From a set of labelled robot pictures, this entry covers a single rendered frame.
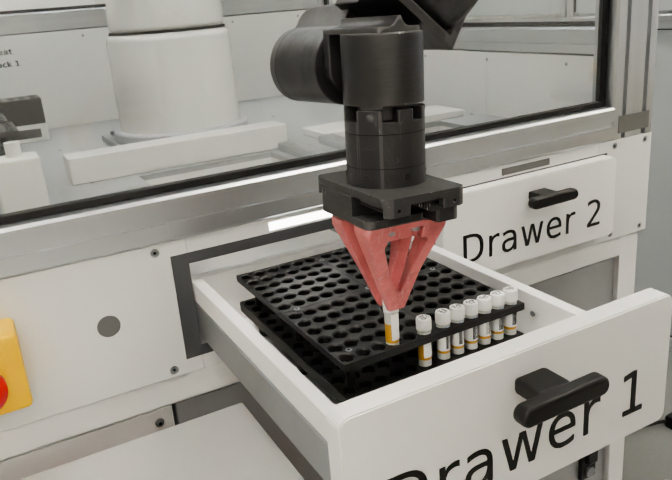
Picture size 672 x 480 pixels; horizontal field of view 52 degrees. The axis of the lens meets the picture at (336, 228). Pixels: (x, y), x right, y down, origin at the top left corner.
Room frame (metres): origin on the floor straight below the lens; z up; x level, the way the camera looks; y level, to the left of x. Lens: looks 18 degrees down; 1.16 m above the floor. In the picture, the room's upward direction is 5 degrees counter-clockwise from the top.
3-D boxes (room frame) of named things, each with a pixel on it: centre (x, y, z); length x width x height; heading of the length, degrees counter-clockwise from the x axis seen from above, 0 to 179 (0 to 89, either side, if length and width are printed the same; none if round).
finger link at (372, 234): (0.49, -0.04, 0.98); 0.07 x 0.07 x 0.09; 27
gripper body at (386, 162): (0.49, -0.04, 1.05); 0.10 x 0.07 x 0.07; 27
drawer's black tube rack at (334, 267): (0.59, -0.03, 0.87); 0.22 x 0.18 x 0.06; 27
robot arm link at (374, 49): (0.50, -0.04, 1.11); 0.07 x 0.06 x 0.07; 38
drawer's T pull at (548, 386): (0.39, -0.13, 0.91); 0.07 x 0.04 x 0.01; 117
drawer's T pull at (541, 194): (0.82, -0.26, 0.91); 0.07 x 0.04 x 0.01; 117
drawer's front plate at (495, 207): (0.85, -0.25, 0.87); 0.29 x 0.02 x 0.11; 117
